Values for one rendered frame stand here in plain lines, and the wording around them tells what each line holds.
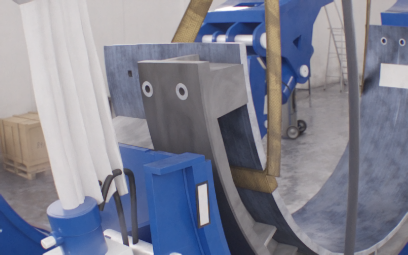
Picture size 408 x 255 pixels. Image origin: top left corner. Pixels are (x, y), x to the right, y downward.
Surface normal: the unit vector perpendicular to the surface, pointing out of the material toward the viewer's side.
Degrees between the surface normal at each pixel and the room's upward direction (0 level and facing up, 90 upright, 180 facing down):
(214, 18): 92
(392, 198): 25
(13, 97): 90
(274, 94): 83
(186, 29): 103
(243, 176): 115
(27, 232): 90
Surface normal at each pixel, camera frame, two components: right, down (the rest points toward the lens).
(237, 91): 0.70, 0.09
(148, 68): -0.71, 0.23
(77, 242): 0.12, 0.27
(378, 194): -0.36, -0.81
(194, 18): 0.47, 0.37
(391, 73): -0.70, -0.08
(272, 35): 0.80, -0.08
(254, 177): -0.62, 0.58
